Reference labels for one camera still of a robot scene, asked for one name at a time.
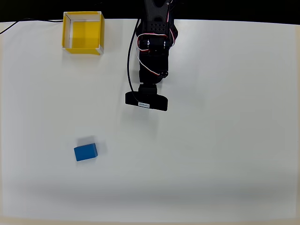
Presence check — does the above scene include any blue rectangular block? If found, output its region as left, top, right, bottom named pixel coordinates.
left=74, top=142, right=98, bottom=162

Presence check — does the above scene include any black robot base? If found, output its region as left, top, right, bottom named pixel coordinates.
left=169, top=20, right=180, bottom=48

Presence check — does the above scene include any black webcam cable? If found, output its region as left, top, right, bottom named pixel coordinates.
left=127, top=18, right=142, bottom=104

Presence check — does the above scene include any black webcam with white label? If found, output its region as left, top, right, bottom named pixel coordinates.
left=125, top=83, right=169, bottom=112

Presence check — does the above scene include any thin black table cable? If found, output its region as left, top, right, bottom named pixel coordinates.
left=0, top=18, right=64, bottom=35

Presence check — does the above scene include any yellow open cardboard box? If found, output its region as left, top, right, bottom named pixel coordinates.
left=61, top=11, right=105, bottom=56

